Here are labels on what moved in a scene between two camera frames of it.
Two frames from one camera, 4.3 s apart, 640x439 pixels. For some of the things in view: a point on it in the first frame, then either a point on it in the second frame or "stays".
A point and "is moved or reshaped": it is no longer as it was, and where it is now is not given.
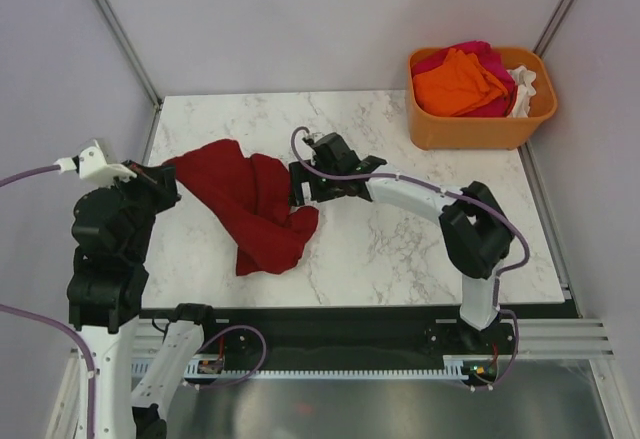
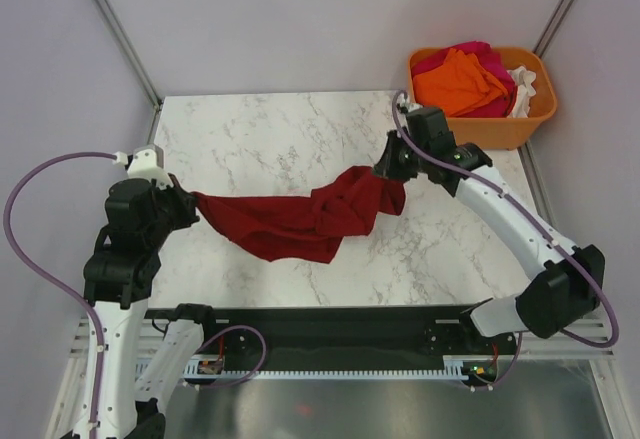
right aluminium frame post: (564, 5) stays
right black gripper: (301, 173) -> (387, 167)
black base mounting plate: (346, 337) stays
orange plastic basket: (483, 132) stays
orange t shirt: (462, 86) stays
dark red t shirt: (249, 195) is moved or reshaped
